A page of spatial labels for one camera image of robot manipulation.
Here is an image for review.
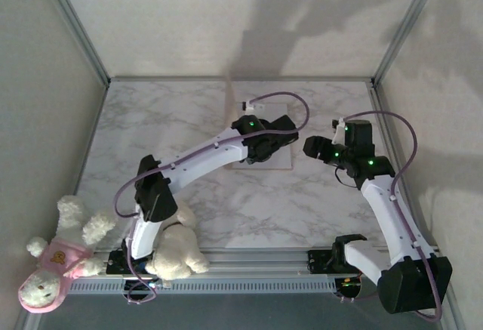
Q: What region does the brown cardboard folder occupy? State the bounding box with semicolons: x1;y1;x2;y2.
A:
225;74;295;173

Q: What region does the white plush dog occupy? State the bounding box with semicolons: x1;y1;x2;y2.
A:
145;199;211;281

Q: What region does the white plush toy pink outfit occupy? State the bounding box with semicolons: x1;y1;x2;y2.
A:
17;195;118;314

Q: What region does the aluminium side rail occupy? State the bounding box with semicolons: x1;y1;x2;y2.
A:
368;80;441;250

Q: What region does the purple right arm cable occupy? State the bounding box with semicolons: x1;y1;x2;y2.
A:
341;109;445;323

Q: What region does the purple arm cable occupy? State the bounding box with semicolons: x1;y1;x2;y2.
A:
341;109;445;323
112;92;311;305

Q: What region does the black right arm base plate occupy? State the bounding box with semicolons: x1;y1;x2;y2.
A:
307;248;377;273

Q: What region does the aluminium back rail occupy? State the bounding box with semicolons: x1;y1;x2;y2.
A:
107;76;377;84

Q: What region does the aluminium front rail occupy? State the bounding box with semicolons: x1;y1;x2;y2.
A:
90;245;446;276

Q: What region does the aluminium frame post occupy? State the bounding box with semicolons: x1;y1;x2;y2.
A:
371;0;449;88
35;0;112;86

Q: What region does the grey slotted cable duct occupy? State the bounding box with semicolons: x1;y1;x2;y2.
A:
67;273;337;295

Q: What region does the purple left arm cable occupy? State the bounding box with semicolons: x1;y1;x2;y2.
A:
112;92;311;305

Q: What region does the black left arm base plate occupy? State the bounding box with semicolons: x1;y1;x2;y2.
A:
106;248;159;275

